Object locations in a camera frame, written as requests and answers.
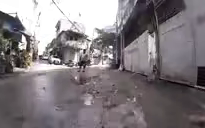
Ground person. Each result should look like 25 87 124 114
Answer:
77 49 90 73

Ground tree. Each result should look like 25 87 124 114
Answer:
93 28 118 66

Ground pale multi-storey building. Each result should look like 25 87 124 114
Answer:
45 18 92 65

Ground white car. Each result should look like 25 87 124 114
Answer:
47 55 63 66

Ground grey concrete road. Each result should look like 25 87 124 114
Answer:
0 62 205 128

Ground grey walled building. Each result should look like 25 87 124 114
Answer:
115 0 205 93

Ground green shelter with plants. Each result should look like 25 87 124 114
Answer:
0 5 34 78

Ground overhead wires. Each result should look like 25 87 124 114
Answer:
49 0 84 33

